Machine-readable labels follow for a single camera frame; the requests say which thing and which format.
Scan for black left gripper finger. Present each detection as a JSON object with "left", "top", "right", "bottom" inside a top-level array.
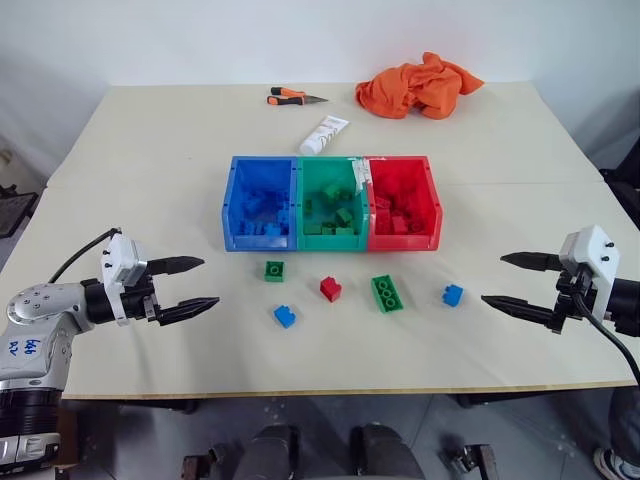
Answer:
[
  {"left": 147, "top": 255, "right": 207, "bottom": 277},
  {"left": 158, "top": 296, "right": 221, "bottom": 328}
]

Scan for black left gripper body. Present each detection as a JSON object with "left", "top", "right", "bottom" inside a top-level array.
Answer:
[{"left": 119, "top": 272, "right": 163, "bottom": 325}]

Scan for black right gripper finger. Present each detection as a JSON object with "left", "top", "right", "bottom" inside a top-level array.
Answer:
[
  {"left": 500, "top": 251, "right": 565, "bottom": 274},
  {"left": 480, "top": 294, "right": 558, "bottom": 329}
]

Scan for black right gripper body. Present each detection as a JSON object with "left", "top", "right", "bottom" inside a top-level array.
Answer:
[{"left": 548, "top": 267, "right": 597, "bottom": 336}]

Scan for small blue toy brick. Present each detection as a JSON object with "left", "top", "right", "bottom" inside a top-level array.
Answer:
[
  {"left": 272, "top": 303, "right": 298, "bottom": 330},
  {"left": 440, "top": 283, "right": 465, "bottom": 308}
]

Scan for blue plastic storage bin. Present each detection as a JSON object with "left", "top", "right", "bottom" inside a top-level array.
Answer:
[{"left": 222, "top": 155, "right": 301, "bottom": 253}]

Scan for small green square brick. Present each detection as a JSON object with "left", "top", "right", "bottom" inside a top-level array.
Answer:
[{"left": 263, "top": 259, "right": 288, "bottom": 285}]

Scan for long green toy brick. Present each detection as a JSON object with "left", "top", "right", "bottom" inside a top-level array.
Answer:
[{"left": 370, "top": 274, "right": 405, "bottom": 315}]

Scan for blue jeans leg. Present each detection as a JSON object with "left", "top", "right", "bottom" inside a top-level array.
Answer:
[{"left": 608, "top": 387, "right": 640, "bottom": 467}]

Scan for small red toy brick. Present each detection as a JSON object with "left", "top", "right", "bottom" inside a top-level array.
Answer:
[{"left": 319, "top": 275, "right": 345, "bottom": 303}]

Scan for dark metal caster foot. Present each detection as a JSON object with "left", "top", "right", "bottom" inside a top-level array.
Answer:
[
  {"left": 181, "top": 443, "right": 236, "bottom": 480},
  {"left": 438, "top": 441, "right": 500, "bottom": 480}
]

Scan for black mesh stand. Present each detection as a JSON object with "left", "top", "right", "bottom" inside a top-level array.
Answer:
[{"left": 0, "top": 183, "right": 40, "bottom": 240}]

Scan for dark rounded shape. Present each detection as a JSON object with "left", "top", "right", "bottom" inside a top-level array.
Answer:
[
  {"left": 348, "top": 422, "right": 427, "bottom": 480},
  {"left": 233, "top": 424, "right": 302, "bottom": 480}
]

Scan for red plastic storage bin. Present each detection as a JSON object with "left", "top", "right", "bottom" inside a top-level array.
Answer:
[{"left": 364, "top": 155, "right": 446, "bottom": 252}]

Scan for white sneaker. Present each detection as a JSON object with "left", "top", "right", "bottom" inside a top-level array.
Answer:
[{"left": 593, "top": 446, "right": 640, "bottom": 480}]

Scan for green plastic storage bin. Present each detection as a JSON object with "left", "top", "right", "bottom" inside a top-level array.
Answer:
[{"left": 295, "top": 155, "right": 372, "bottom": 253}]

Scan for white tape strip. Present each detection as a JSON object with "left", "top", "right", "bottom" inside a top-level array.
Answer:
[{"left": 349, "top": 156, "right": 374, "bottom": 197}]

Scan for white squeeze tube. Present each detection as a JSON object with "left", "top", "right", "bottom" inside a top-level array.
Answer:
[{"left": 298, "top": 114, "right": 350, "bottom": 156}]

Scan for orange and black pliers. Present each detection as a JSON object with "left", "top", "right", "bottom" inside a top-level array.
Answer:
[{"left": 265, "top": 86, "right": 331, "bottom": 107}]

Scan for crumpled orange cloth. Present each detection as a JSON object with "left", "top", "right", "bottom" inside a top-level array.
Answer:
[{"left": 355, "top": 50, "right": 486, "bottom": 122}]

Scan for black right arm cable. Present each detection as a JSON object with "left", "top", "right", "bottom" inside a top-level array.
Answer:
[{"left": 573, "top": 291, "right": 640, "bottom": 387}]

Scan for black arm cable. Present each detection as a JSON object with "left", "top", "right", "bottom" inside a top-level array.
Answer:
[
  {"left": 49, "top": 227, "right": 123, "bottom": 284},
  {"left": 573, "top": 291, "right": 640, "bottom": 387}
]

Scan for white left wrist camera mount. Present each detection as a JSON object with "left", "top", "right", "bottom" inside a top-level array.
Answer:
[{"left": 99, "top": 232, "right": 149, "bottom": 326}]

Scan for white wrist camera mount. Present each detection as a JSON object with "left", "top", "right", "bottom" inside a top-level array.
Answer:
[
  {"left": 558, "top": 224, "right": 622, "bottom": 321},
  {"left": 99, "top": 232, "right": 149, "bottom": 326}
]

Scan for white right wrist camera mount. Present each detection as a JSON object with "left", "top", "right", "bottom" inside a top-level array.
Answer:
[{"left": 558, "top": 224, "right": 622, "bottom": 321}]

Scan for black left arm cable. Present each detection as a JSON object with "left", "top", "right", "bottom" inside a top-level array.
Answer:
[{"left": 49, "top": 227, "right": 123, "bottom": 284}]

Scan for black table frame bar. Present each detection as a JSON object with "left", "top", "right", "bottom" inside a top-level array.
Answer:
[
  {"left": 453, "top": 391, "right": 552, "bottom": 410},
  {"left": 118, "top": 397, "right": 199, "bottom": 415}
]

